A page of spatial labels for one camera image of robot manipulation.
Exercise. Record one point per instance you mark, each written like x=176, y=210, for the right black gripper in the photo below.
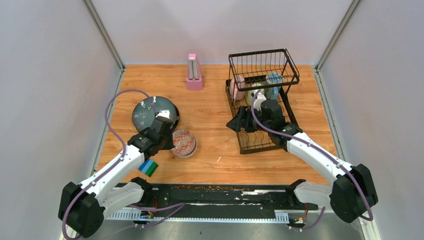
x=244, y=116

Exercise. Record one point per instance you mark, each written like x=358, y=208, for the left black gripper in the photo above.
x=170, y=144

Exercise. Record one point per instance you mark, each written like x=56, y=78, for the green handled cream mug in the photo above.
x=250, y=93

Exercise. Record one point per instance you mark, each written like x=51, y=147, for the pink mug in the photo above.
x=235, y=88

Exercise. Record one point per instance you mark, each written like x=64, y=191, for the blue mug yellow inside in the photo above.
x=272, y=81

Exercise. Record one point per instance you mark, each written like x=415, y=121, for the black wire dish rack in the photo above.
x=254, y=66

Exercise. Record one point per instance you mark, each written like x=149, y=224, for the pink metronome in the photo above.
x=195, y=77

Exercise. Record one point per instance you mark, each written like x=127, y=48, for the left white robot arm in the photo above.
x=84, y=206

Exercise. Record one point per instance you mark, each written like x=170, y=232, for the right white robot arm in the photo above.
x=350, y=191

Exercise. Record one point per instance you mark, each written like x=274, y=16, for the red patterned bowl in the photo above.
x=181, y=137

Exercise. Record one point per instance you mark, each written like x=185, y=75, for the dark blue floral plate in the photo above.
x=144, y=114

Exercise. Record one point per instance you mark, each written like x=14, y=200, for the black bottom plate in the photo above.
x=177, y=117

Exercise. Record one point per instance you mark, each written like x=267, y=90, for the blue green striped block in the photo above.
x=148, y=167

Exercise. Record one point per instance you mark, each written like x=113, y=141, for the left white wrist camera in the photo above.
x=164, y=115

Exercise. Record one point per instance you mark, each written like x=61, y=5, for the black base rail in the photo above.
x=222, y=202

